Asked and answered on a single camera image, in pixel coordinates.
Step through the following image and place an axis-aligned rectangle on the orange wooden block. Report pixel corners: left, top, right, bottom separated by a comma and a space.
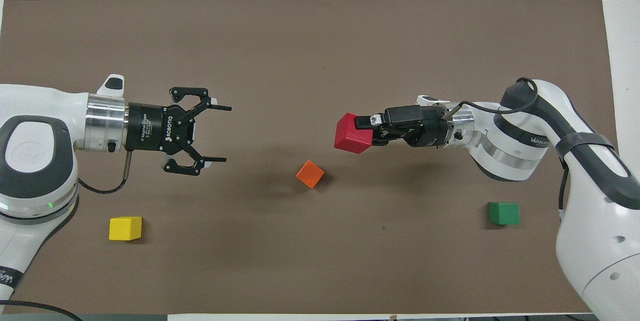
295, 160, 326, 190

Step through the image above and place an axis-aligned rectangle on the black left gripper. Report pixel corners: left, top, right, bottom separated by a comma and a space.
123, 86, 233, 177

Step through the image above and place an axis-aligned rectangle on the red wooden block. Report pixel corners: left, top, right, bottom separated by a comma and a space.
333, 112, 375, 155

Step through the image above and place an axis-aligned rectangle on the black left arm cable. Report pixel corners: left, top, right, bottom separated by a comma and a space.
76, 150, 134, 195

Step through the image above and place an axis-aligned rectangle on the green wooden block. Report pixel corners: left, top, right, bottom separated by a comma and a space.
487, 202, 521, 226

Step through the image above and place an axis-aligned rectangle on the brown table mat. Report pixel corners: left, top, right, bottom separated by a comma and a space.
0, 0, 622, 315

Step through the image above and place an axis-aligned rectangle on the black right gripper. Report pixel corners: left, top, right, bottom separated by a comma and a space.
354, 105, 454, 149

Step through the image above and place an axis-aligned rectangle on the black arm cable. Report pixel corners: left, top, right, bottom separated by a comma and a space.
444, 77, 540, 123
76, 150, 134, 195

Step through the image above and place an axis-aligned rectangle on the yellow wooden block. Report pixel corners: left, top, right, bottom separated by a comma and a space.
108, 216, 143, 242

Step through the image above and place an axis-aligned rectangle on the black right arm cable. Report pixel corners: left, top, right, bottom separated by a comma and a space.
444, 77, 540, 123

